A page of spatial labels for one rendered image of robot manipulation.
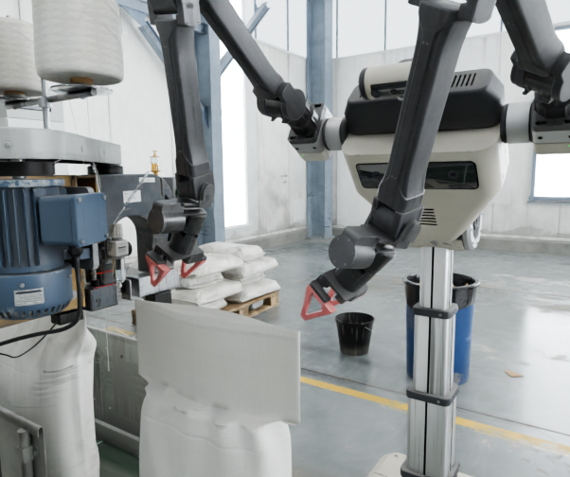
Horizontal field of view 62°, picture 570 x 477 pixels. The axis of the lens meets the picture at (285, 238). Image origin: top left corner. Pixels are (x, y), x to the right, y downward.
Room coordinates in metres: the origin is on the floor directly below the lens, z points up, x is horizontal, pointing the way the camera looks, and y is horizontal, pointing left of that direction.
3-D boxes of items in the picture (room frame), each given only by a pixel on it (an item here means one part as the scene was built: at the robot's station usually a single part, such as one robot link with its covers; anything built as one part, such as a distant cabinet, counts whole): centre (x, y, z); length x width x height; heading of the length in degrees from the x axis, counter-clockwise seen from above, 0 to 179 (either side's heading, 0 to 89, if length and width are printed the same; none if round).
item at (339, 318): (3.48, -0.52, 0.13); 0.30 x 0.30 x 0.26
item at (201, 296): (4.12, 0.71, 0.32); 0.66 x 0.43 x 0.15; 148
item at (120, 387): (1.81, 0.73, 0.54); 1.05 x 0.02 x 0.41; 57
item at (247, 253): (4.77, 0.57, 0.56); 0.67 x 0.43 x 0.15; 57
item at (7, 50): (1.15, 0.63, 1.61); 0.15 x 0.14 x 0.17; 57
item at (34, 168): (0.88, 0.48, 1.35); 0.12 x 0.12 x 0.04
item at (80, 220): (0.86, 0.38, 1.25); 0.10 x 0.08 x 0.12; 172
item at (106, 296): (1.17, 0.47, 1.04); 0.08 x 0.06 x 0.05; 147
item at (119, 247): (1.15, 0.41, 1.14); 0.05 x 0.04 x 0.16; 147
